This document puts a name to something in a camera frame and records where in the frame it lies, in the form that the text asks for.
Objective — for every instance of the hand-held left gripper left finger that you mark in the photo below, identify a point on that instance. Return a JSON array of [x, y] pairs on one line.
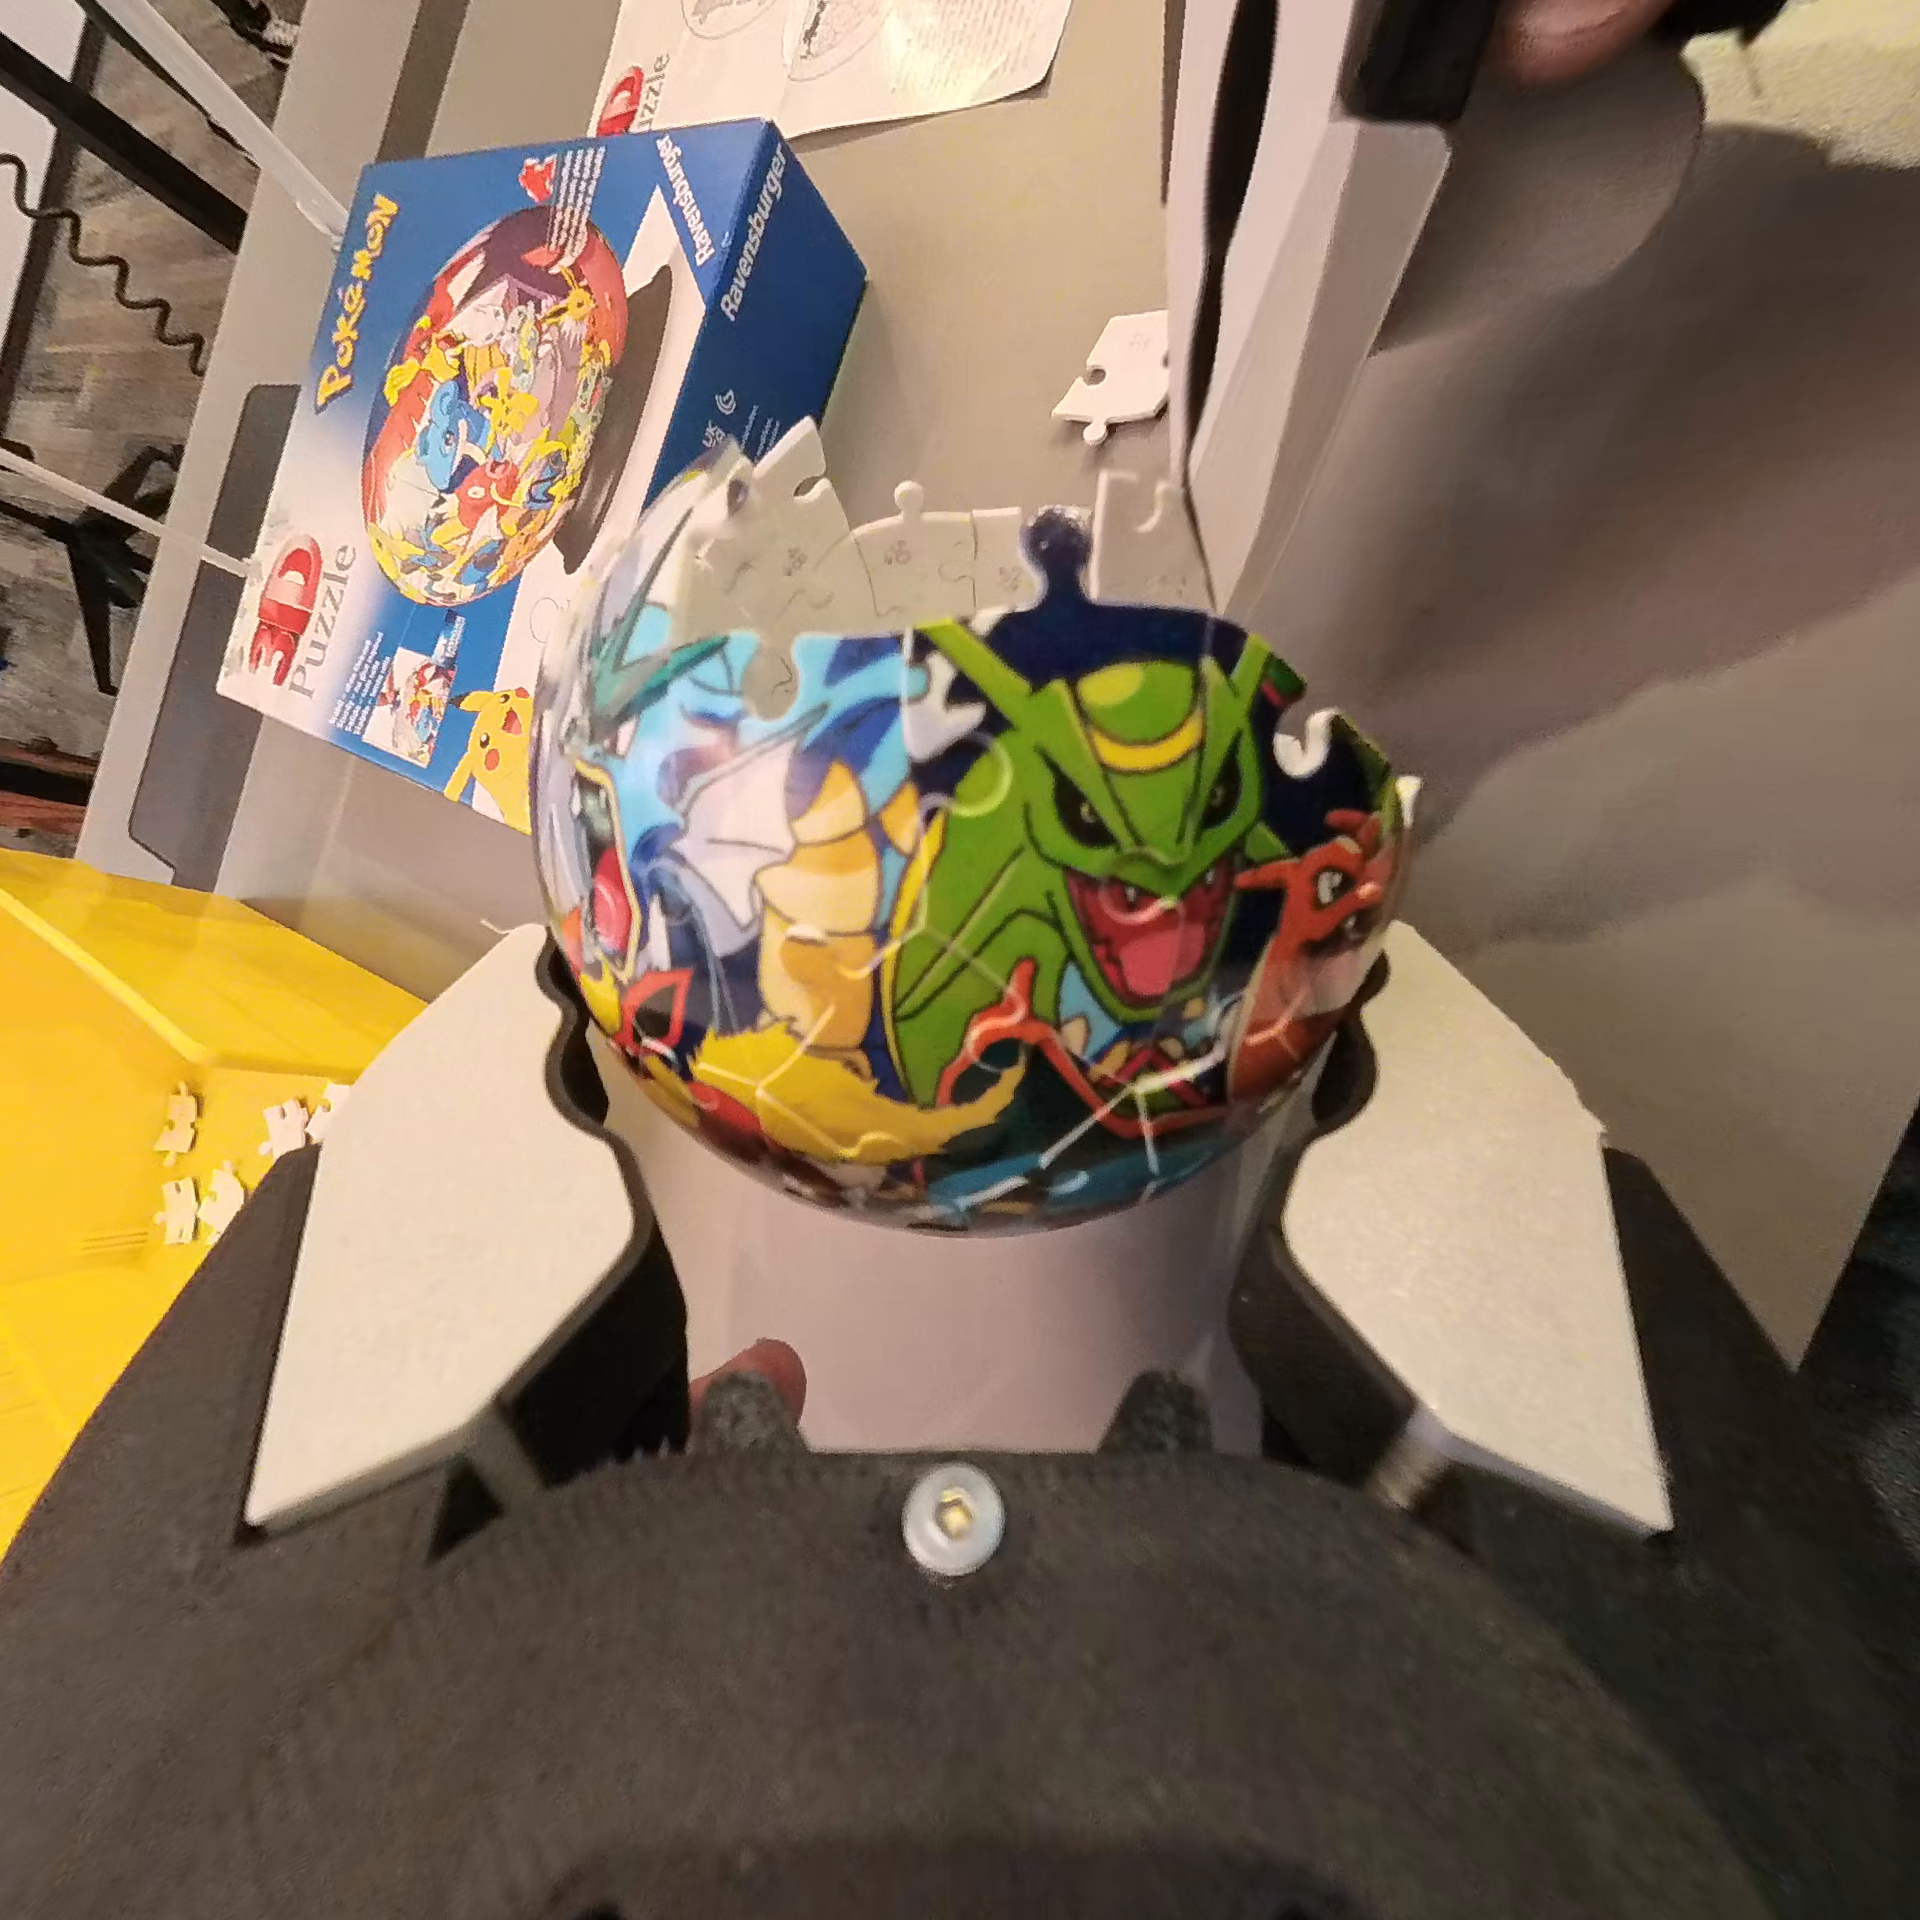
[[435, 1290]]

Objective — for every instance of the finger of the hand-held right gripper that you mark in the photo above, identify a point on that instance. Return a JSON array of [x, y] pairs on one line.
[[1192, 150], [1321, 271]]

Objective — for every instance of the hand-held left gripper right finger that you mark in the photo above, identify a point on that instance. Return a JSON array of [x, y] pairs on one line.
[[1478, 1260]]

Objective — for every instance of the colourful puzzle ball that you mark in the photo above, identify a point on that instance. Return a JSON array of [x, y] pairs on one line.
[[974, 900]]

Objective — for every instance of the single white puzzle piece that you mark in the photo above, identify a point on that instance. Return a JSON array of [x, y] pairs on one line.
[[1118, 383]]

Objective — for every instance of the scattered white puzzle pieces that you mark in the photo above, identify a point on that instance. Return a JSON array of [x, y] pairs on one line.
[[194, 1185]]

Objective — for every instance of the blue puzzle box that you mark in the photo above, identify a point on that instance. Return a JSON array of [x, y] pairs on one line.
[[571, 374]]

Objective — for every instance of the person's left hand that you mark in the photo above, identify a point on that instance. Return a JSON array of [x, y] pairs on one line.
[[751, 1373]]

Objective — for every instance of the white paper sheet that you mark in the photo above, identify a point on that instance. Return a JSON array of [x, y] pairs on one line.
[[871, 61]]

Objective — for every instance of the yellow plastic tray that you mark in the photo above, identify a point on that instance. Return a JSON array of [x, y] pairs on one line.
[[91, 1050]]

